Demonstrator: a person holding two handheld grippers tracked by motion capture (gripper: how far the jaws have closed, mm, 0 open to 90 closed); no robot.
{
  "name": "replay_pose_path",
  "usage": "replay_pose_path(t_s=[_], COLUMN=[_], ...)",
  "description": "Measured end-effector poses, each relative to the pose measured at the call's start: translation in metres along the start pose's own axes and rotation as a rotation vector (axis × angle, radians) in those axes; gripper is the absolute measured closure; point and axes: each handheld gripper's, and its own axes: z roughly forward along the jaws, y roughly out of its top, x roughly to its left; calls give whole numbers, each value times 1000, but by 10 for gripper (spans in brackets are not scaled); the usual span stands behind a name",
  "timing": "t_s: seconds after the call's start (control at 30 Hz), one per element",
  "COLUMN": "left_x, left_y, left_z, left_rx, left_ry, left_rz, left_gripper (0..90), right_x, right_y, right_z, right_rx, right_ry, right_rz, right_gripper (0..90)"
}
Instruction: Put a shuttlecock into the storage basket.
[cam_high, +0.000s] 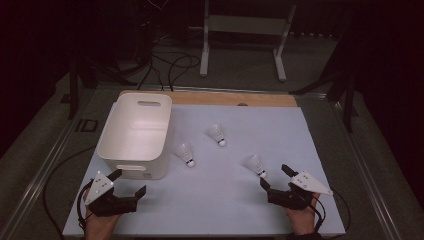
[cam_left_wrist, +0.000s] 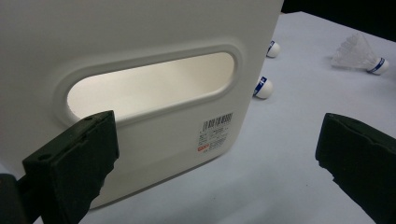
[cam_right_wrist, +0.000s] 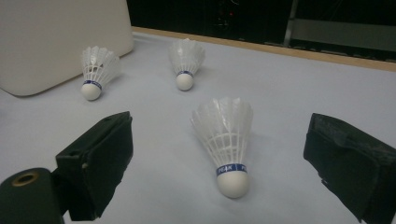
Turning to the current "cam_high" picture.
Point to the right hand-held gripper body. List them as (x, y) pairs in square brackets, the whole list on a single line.
[(290, 200)]

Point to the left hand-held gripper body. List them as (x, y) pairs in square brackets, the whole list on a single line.
[(100, 186)]

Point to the white feather shuttlecock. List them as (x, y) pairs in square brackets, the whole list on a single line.
[(185, 153), (255, 164), (216, 133)]

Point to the white plastic bin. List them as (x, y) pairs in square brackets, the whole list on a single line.
[(133, 133)]

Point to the person's right hand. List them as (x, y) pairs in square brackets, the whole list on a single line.
[(303, 221)]

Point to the person's left hand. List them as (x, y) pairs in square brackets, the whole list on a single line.
[(100, 228)]

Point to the pale table mat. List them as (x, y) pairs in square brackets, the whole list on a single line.
[(216, 200)]

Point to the black tripod stand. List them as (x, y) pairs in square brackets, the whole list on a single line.
[(348, 100), (73, 86)]

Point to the white metal stand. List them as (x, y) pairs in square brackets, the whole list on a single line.
[(246, 25)]

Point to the aluminium frame rail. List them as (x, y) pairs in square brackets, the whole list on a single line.
[(366, 180), (36, 186)]

